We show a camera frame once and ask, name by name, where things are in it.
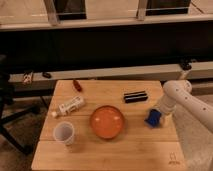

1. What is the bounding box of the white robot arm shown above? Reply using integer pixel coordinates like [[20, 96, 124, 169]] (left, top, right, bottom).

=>
[[156, 80, 213, 133]]

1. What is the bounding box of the translucent plastic cup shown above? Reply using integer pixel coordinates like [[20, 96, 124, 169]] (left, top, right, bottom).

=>
[[53, 121, 75, 145]]

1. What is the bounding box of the black striped block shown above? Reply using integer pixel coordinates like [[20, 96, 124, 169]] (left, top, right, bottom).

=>
[[124, 91, 148, 103]]

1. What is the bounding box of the small red object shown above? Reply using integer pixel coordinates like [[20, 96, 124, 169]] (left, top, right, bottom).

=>
[[73, 80, 82, 92]]

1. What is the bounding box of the white tube bottle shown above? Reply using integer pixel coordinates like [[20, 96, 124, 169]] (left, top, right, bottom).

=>
[[51, 96, 85, 118]]

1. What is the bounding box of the small black object on ledge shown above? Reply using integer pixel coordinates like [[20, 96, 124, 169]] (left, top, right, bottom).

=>
[[42, 72, 52, 79]]

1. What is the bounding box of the patterned object on ledge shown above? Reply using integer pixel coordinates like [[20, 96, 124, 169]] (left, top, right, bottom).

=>
[[22, 72, 33, 84]]

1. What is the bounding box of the black clamp on ledge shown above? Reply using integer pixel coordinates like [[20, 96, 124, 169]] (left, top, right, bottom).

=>
[[180, 60, 196, 71]]

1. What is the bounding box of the black office chair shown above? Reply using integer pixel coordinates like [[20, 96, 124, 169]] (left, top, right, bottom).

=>
[[0, 54, 43, 155]]

